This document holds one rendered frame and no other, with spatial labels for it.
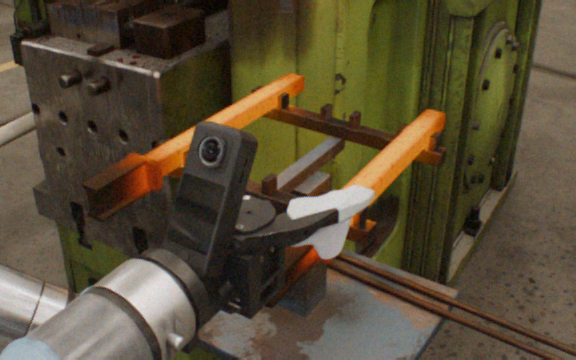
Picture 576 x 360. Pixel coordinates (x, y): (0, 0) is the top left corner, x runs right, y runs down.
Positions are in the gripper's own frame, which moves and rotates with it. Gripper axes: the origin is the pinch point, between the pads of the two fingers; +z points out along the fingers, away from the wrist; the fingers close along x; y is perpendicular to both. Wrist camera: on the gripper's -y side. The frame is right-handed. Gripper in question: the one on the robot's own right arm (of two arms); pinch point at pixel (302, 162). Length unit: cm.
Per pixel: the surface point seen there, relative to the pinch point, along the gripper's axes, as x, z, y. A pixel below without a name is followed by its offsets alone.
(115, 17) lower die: -64, 39, 6
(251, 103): -23.3, 25.0, 9.0
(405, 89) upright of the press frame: -26, 92, 31
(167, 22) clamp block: -53, 41, 6
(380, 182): 1.4, 15.4, 9.4
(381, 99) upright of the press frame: -30, 86, 32
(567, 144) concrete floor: -4, 240, 104
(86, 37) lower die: -73, 39, 12
